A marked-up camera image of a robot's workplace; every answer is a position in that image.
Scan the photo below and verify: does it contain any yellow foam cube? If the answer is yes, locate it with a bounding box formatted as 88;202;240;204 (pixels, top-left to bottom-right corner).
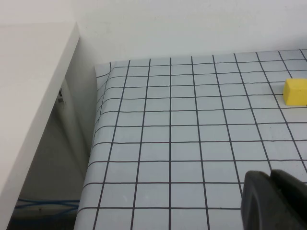
282;78;307;106

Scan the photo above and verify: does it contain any blue cable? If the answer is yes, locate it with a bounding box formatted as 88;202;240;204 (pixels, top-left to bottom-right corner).
14;198;81;212

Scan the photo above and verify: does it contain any grey black-grid tablecloth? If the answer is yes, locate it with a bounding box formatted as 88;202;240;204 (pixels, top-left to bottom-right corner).
73;49;307;230

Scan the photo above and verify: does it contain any small barcode sticker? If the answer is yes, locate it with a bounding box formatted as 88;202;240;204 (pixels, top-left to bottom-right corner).
57;87;67;105

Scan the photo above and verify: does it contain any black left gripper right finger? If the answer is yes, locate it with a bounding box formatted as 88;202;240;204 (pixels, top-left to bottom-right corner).
270;169;307;230

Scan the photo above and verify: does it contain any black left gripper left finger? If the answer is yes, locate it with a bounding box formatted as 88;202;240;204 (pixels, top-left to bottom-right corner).
241;170;291;230

